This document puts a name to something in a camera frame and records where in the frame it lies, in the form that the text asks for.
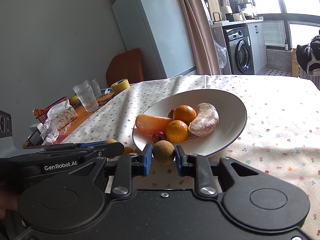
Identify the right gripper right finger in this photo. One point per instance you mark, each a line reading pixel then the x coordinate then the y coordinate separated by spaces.
pixel 197 167

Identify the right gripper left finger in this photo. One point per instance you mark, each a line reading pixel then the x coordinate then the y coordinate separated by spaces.
pixel 128 167

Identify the brown longan fruit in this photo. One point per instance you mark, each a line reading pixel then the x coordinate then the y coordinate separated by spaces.
pixel 164 152
pixel 110 141

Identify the pale pomelo segment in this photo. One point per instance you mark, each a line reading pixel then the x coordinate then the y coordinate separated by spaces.
pixel 206 120

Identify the small red fruit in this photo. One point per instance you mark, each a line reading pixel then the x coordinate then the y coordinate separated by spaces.
pixel 159 136
pixel 171 114

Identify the person left hand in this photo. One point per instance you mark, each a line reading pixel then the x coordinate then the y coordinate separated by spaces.
pixel 8 201

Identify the small orange kumquat left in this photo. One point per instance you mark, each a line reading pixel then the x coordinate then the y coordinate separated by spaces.
pixel 128 150

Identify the small orange kumquat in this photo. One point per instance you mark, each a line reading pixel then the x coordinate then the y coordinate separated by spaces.
pixel 128 150
pixel 138 150

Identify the small orange kumquat right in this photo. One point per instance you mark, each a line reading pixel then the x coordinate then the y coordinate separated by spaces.
pixel 138 150

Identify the mandarin orange front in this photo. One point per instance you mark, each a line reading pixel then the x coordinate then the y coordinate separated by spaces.
pixel 176 131

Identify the mandarin orange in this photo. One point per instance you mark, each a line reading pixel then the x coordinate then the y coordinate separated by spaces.
pixel 176 131
pixel 185 114

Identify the mandarin orange rear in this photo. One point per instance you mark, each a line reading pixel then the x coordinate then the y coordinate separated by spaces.
pixel 185 114

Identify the white plate blue rim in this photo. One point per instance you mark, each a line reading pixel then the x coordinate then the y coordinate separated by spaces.
pixel 232 113

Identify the plastic snack bag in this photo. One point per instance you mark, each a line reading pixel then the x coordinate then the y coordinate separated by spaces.
pixel 54 119

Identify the yellow tape roll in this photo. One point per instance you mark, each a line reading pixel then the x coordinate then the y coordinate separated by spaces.
pixel 120 86

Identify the green yellow fruit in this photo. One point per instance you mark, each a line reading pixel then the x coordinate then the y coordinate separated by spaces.
pixel 73 100

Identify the clear drinking glass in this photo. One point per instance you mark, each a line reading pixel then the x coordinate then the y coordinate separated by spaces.
pixel 86 96

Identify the floral white tablecloth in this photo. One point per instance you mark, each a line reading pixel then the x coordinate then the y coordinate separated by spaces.
pixel 281 136

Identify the brown wooden chair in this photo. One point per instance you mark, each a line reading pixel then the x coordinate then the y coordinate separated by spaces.
pixel 127 65

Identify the pink curtain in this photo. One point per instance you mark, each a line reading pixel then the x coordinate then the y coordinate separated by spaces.
pixel 201 38

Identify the grey washing machine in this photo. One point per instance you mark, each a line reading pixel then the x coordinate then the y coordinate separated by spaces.
pixel 239 50

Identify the cardboard box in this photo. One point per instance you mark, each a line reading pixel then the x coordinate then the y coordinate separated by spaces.
pixel 295 65

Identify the white cabinet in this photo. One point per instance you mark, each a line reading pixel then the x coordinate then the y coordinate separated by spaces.
pixel 258 46

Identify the white refrigerator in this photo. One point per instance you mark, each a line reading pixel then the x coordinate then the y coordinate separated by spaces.
pixel 158 29

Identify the black white clothing pile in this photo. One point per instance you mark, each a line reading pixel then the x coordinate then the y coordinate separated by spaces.
pixel 308 57

